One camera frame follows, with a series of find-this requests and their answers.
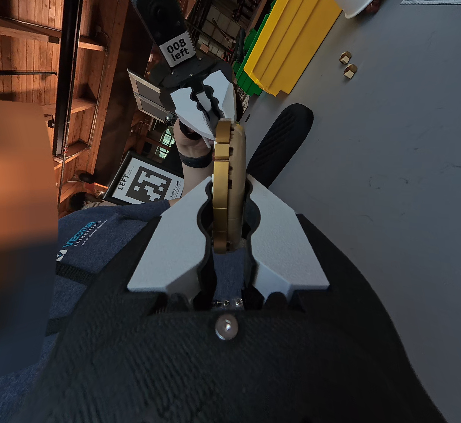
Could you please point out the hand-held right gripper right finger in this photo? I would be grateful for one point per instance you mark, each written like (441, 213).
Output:
(284, 250)

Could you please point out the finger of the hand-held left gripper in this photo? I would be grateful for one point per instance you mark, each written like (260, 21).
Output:
(225, 95)
(187, 109)

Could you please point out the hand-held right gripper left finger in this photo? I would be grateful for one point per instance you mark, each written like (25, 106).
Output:
(169, 250)

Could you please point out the round gold lego model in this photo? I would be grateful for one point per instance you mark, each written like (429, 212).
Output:
(221, 178)

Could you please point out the small gold brown lego piece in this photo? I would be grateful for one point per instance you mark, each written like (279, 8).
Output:
(350, 71)
(345, 57)

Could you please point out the person's left hand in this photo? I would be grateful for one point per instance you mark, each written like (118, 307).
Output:
(191, 147)

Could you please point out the green plastic bin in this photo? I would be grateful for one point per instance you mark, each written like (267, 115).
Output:
(252, 55)

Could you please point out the black wristband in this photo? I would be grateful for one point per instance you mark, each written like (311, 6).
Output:
(194, 160)

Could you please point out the black framed marker sign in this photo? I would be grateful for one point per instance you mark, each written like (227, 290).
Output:
(144, 185)

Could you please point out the yellow plastic bin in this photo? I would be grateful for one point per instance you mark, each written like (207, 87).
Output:
(288, 33)

